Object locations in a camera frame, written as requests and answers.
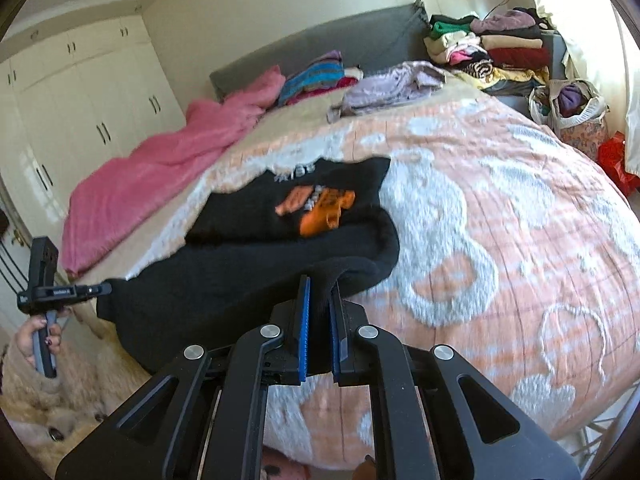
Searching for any orange white tufted bedspread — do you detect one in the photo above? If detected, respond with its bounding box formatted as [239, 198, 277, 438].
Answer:
[125, 87, 640, 471]

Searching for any white bag of clothes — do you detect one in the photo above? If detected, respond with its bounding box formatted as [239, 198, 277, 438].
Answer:
[529, 79, 611, 158]

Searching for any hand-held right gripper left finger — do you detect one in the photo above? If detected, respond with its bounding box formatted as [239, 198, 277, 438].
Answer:
[55, 274, 313, 480]

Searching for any red bag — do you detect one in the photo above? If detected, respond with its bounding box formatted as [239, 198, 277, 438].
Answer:
[597, 131, 640, 191]

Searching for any pink slipper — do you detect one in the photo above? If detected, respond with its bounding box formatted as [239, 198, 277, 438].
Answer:
[262, 447, 311, 480]

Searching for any pile of folded clothes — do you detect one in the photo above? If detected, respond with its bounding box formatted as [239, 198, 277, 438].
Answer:
[424, 7, 566, 96]

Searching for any lilac garment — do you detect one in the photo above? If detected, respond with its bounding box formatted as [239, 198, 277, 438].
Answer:
[327, 61, 448, 122]

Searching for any black metal stand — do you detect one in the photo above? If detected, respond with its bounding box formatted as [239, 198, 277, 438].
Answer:
[0, 207, 23, 286]

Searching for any grey quilted headboard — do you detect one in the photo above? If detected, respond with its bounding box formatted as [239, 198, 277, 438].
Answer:
[209, 0, 431, 106]

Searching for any striped folded blanket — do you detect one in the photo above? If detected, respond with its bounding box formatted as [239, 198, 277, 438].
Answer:
[276, 50, 363, 107]

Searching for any white curtain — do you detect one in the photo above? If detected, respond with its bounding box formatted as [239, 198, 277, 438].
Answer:
[520, 0, 640, 181]

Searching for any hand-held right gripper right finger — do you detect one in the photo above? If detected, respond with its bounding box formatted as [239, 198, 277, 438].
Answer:
[329, 280, 583, 480]

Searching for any pink blanket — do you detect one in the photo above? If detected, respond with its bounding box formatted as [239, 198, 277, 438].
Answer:
[61, 66, 287, 277]

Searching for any person's left hand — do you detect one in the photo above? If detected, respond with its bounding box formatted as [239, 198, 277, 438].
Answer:
[15, 307, 73, 361]

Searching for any white wardrobe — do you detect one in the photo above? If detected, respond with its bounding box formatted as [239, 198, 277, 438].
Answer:
[0, 12, 186, 261]

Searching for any black sweater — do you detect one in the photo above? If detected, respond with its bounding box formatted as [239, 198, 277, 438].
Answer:
[97, 156, 401, 376]

